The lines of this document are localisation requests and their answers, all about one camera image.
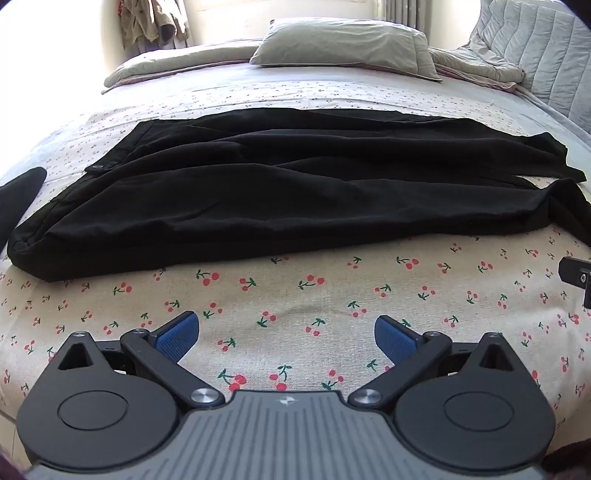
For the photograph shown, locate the grey quilted cover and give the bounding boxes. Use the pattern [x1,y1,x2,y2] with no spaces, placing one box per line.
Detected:
[462,0,591,134]

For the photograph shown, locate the dark cloth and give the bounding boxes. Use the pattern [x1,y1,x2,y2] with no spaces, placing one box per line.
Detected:
[0,167,48,241]

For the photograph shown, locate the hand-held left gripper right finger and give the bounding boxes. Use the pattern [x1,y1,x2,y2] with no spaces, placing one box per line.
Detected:
[348,315,539,409]

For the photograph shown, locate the cherry print bed sheet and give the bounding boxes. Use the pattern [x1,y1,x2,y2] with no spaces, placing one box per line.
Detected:
[0,69,591,444]

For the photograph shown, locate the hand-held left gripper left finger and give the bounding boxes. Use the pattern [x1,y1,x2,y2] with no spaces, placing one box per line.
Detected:
[46,311,225,409]

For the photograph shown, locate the grey-green pillow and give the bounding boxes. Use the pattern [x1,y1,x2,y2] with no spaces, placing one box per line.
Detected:
[249,17,443,83]

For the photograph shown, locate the hanging khaki jacket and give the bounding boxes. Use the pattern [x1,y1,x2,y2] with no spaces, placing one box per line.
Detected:
[121,0,190,49]

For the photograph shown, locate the folded grey-green quilt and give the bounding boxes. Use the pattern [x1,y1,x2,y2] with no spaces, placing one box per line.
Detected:
[102,44,527,95]

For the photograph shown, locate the black pants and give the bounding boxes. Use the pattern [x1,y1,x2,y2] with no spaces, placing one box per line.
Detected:
[8,107,589,282]

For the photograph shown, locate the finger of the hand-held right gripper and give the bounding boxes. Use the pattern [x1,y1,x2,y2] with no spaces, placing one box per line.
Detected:
[558,256,591,308]

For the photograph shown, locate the grey curtain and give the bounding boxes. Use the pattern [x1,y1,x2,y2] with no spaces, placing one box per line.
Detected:
[382,0,432,35]

